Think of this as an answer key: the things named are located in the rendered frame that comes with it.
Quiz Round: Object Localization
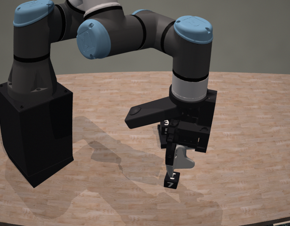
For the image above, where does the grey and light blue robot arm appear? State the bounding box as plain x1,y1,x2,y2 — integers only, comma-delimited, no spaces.
7,0,213,129

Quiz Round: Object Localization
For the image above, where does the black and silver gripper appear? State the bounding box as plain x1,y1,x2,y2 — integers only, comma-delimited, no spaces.
165,85,217,178

